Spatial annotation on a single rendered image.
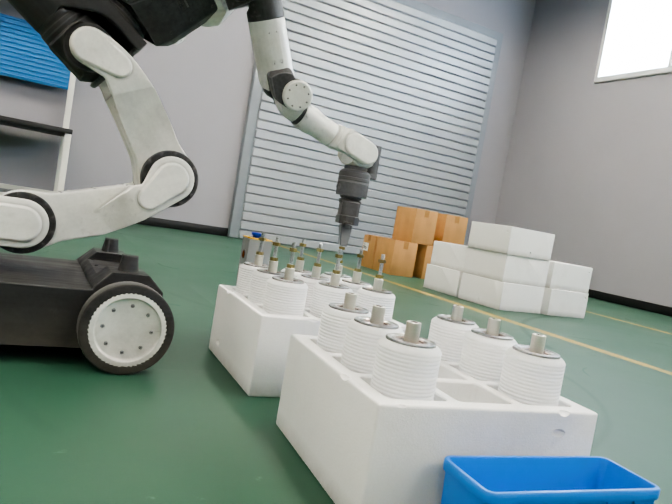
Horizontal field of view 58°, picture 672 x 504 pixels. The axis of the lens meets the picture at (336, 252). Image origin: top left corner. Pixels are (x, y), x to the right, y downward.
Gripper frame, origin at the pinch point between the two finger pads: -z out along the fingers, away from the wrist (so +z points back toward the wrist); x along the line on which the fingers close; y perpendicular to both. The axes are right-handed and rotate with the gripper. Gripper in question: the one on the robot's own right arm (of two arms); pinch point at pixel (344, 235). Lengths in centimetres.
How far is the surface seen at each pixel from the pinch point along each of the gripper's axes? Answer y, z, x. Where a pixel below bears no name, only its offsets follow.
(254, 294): -22.2, -17.2, 21.8
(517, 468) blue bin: 18, -26, 88
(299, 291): -12.5, -13.2, 33.7
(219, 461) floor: -24, -37, 73
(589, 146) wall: 335, 135, -502
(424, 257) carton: 121, -17, -348
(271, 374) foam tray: -16, -32, 38
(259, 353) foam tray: -19, -27, 39
